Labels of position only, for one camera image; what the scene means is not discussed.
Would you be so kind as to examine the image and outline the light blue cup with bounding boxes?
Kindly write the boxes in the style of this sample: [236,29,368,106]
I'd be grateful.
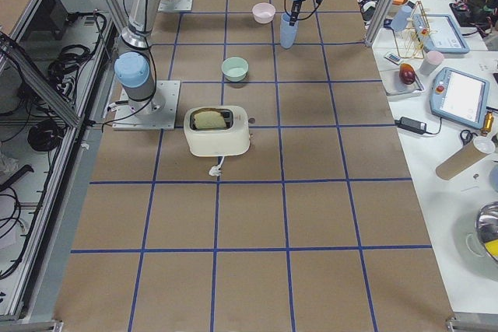
[280,13,299,35]
[280,33,296,49]

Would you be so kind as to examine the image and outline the pink bowl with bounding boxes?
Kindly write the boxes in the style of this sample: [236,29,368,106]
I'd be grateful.
[251,2,276,24]

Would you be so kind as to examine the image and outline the mint green bowl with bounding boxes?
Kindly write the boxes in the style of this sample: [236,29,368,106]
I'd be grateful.
[221,57,249,82]

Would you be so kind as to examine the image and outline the small remote control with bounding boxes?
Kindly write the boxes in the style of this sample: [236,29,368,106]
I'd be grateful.
[384,52,402,65]

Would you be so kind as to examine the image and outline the silver metal tray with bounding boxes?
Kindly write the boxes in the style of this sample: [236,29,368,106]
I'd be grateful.
[381,70,425,98]

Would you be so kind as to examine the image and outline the red yellow mango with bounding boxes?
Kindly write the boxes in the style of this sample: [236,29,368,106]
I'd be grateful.
[398,63,416,85]

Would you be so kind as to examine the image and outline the bread slice in toaster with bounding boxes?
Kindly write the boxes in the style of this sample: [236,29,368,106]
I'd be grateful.
[193,110,226,130]

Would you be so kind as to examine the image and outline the cream white toaster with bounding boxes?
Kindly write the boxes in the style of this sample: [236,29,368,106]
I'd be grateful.
[184,106,250,157]

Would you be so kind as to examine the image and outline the blue teach pendant far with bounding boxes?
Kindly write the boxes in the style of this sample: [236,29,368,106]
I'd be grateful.
[412,14,470,54]

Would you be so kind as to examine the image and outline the blue teach pendant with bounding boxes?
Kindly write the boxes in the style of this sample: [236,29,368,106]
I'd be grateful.
[430,67,490,129]
[412,14,470,54]

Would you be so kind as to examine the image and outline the pink cup on table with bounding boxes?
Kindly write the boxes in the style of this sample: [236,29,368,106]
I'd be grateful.
[419,51,444,76]

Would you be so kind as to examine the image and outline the black power adapter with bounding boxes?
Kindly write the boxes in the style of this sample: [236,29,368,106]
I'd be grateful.
[395,117,426,135]

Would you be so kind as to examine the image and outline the blue teach pendant near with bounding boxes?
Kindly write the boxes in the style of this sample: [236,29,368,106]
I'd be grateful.
[430,67,490,129]

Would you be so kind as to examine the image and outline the cardboard tube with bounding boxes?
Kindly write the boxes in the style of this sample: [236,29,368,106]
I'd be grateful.
[435,136,496,180]

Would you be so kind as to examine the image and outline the metal mixing bowl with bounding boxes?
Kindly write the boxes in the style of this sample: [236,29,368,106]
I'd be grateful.
[465,201,497,264]

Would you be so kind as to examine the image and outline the gold wire rack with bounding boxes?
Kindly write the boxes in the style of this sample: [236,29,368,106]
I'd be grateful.
[393,0,430,60]

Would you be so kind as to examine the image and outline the white toaster plug cable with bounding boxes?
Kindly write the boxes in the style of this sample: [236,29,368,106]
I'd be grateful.
[209,155,226,177]

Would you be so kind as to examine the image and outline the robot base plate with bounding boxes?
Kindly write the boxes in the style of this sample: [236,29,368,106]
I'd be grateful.
[112,80,181,131]

